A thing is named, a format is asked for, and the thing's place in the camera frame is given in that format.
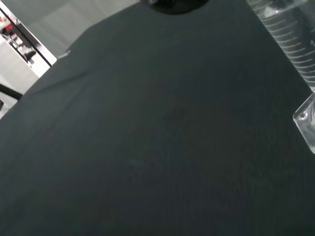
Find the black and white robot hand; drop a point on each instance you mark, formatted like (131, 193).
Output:
(174, 6)

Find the black bench cloth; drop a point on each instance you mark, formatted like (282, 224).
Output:
(147, 147)

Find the black stand leg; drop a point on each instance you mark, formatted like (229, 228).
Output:
(9, 91)

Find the black frame bar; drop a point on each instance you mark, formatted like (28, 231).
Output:
(32, 40)

